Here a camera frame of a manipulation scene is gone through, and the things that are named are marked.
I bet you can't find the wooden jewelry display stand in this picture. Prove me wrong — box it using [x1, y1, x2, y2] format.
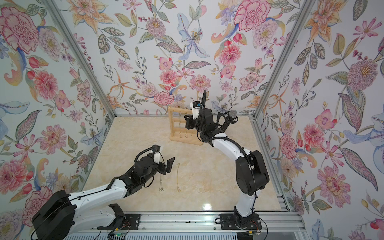
[168, 106, 203, 146]

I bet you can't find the gold chain necklace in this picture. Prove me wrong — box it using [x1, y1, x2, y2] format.
[175, 163, 182, 193]

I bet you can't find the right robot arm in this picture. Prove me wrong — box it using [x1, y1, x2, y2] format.
[185, 107, 270, 230]

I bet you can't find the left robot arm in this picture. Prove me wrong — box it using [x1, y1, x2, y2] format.
[31, 154, 175, 240]

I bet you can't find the black microphone on tripod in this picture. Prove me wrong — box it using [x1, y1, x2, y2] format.
[217, 110, 238, 133]

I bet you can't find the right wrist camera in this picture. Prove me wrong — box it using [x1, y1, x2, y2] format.
[190, 101, 201, 120]

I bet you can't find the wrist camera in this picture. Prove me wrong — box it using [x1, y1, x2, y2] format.
[152, 145, 162, 165]
[190, 101, 201, 120]

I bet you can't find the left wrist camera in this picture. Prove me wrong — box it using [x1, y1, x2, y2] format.
[152, 145, 162, 165]

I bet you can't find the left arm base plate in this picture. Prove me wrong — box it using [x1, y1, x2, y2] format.
[97, 214, 141, 231]

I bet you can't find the aluminium mounting rail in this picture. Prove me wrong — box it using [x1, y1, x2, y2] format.
[47, 211, 307, 234]

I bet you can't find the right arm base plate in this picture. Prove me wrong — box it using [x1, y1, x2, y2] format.
[219, 213, 263, 231]

